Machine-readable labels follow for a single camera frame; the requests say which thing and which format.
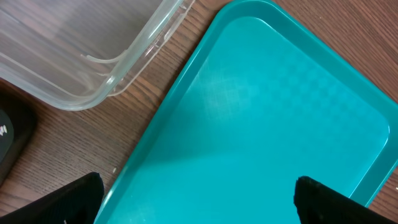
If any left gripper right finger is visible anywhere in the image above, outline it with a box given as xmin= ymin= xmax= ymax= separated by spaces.
xmin=294 ymin=176 xmax=397 ymax=224

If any black plastic tray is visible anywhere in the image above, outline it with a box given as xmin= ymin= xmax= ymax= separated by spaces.
xmin=1 ymin=91 xmax=37 ymax=185

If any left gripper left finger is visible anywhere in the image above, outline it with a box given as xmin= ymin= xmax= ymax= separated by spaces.
xmin=1 ymin=172 xmax=104 ymax=224

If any clear plastic bin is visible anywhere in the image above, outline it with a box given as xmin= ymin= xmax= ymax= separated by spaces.
xmin=1 ymin=0 xmax=193 ymax=111

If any teal plastic tray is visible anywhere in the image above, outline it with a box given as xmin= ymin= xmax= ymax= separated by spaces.
xmin=96 ymin=1 xmax=397 ymax=223

